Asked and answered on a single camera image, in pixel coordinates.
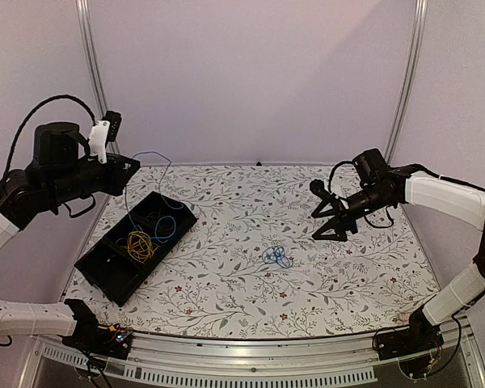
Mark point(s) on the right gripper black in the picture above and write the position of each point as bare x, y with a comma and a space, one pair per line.
335, 222

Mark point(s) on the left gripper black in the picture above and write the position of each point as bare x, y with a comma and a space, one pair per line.
119, 178

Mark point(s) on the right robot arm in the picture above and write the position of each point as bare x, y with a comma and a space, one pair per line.
458, 235

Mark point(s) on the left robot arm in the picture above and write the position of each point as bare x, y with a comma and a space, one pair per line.
66, 166

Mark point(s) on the black compartment tray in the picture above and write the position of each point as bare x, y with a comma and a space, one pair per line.
122, 260

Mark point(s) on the floral table mat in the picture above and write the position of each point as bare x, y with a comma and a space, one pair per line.
249, 267

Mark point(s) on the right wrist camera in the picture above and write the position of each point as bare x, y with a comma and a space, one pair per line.
317, 187

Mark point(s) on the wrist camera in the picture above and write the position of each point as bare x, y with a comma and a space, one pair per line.
317, 187
103, 132

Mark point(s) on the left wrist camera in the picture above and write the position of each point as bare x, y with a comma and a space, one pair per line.
103, 132

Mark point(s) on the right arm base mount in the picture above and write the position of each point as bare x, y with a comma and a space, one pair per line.
408, 341

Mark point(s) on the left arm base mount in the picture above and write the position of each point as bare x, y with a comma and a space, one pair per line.
113, 341

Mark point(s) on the left aluminium corner post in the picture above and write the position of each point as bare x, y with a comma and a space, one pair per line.
86, 31

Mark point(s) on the aluminium corner post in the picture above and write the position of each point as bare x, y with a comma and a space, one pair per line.
415, 45
86, 31

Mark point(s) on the right aluminium corner post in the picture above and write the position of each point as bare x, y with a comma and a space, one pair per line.
415, 45

